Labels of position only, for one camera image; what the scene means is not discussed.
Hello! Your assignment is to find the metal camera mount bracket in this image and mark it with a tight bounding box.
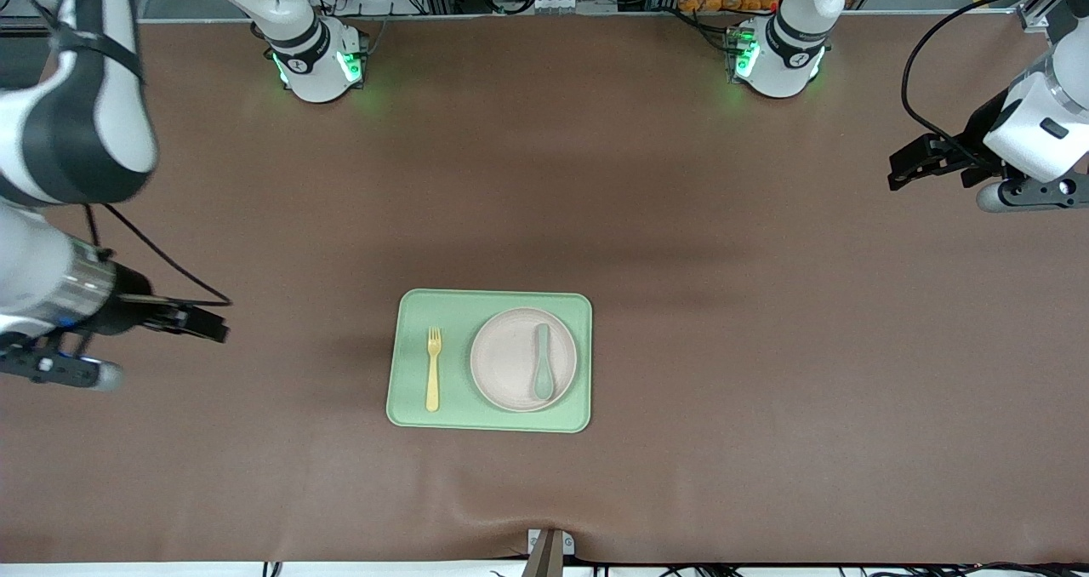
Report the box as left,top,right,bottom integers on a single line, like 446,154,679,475
522,528,576,577

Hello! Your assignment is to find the green plastic spoon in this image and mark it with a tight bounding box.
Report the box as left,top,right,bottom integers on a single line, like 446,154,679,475
532,323,556,402

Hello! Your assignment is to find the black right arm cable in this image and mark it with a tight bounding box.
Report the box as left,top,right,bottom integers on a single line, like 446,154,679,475
81,203,232,307

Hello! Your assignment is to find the light green rectangular tray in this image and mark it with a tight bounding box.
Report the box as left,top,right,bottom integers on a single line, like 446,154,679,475
385,288,593,434

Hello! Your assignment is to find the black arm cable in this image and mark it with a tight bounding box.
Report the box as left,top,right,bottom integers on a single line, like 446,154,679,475
81,203,232,307
902,0,1056,148

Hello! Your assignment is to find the yellow plastic fork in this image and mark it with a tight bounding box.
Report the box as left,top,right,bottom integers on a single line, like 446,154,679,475
425,328,443,413

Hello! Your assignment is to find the round beige plate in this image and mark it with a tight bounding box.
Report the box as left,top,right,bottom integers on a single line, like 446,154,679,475
470,307,579,413

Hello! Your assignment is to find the aluminium frame profile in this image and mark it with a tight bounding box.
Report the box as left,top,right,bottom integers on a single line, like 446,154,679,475
1017,0,1075,33

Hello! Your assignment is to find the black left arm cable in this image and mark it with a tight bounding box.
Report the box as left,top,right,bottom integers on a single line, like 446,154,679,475
902,0,1056,148

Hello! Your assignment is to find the brown table cover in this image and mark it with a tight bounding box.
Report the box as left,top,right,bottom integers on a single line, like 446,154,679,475
0,14,1089,565

